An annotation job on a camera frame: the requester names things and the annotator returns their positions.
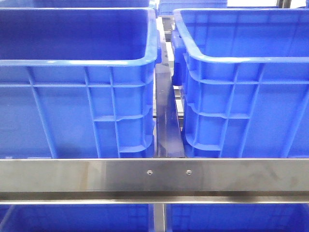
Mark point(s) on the left blue plastic crate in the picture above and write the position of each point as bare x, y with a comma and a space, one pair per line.
77, 82

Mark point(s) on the blue plastic crate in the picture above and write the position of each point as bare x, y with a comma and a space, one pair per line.
77, 82
244, 75

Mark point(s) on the rear left blue crate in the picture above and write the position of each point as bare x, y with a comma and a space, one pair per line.
78, 4

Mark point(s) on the rear right blue crate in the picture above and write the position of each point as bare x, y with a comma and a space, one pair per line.
166, 7

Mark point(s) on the lower left blue crate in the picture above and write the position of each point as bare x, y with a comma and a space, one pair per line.
79, 218

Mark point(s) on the right blue plastic crate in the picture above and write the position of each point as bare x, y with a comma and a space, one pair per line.
244, 75

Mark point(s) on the lower right blue crate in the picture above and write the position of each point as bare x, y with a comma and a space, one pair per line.
238, 217

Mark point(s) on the steel shelf front rail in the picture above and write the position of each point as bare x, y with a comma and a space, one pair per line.
162, 180

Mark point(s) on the steel shelf centre divider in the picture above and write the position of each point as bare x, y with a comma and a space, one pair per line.
168, 133

